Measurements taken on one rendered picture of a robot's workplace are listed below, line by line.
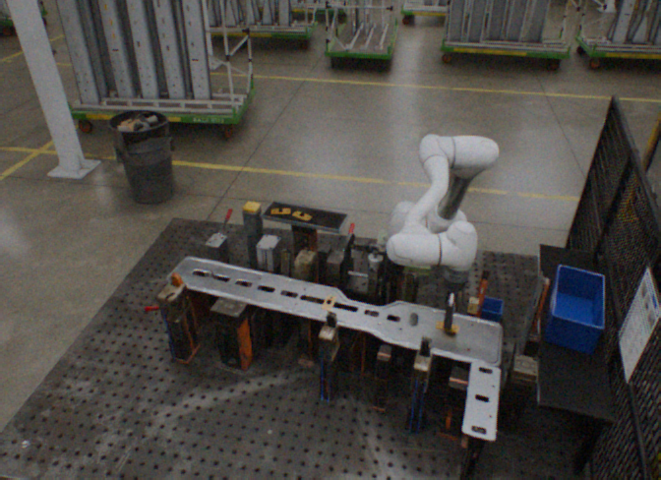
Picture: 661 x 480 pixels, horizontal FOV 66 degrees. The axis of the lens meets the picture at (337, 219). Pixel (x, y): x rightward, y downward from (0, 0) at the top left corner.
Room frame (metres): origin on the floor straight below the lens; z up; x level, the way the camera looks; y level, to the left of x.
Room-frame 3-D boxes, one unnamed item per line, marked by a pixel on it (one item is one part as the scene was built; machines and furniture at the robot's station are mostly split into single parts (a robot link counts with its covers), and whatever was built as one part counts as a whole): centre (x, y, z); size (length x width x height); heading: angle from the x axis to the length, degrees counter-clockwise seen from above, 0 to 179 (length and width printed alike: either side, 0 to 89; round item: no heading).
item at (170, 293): (1.51, 0.65, 0.88); 0.15 x 0.11 x 0.36; 162
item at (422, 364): (1.18, -0.29, 0.87); 0.12 x 0.09 x 0.35; 162
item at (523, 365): (1.15, -0.63, 0.88); 0.08 x 0.08 x 0.36; 72
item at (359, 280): (1.67, -0.12, 0.94); 0.18 x 0.13 x 0.49; 72
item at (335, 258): (1.70, 0.00, 0.89); 0.13 x 0.11 x 0.38; 162
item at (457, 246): (1.36, -0.39, 1.40); 0.13 x 0.11 x 0.16; 92
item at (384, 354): (1.25, -0.17, 0.84); 0.11 x 0.08 x 0.29; 162
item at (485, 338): (1.50, 0.06, 1.00); 1.38 x 0.22 x 0.02; 72
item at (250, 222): (1.97, 0.40, 0.92); 0.08 x 0.08 x 0.44; 72
